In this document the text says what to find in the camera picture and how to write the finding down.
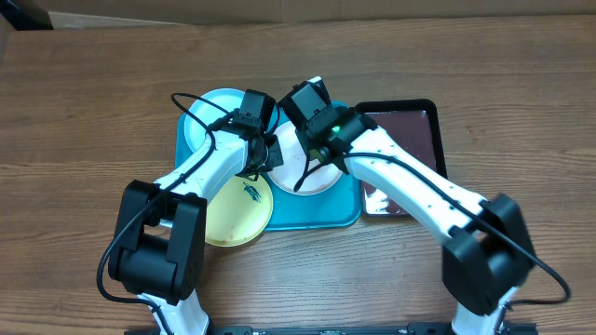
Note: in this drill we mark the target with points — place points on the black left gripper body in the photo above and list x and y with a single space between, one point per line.
270 156

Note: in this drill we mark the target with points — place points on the yellow plate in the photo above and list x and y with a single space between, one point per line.
239 212

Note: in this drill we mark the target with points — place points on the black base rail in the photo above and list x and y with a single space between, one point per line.
411 329

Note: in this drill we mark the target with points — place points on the white plate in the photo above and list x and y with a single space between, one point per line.
286 175

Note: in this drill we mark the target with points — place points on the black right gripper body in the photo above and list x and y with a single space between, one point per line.
307 137

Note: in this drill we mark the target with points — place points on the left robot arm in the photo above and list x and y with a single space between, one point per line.
156 255

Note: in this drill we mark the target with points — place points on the cardboard sheet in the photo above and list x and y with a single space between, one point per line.
284 11

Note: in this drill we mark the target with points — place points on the teal plastic tray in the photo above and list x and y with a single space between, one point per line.
338 206

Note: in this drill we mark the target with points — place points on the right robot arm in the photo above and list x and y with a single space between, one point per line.
486 248

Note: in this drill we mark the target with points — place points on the black tray with red liquid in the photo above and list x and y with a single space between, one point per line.
414 125

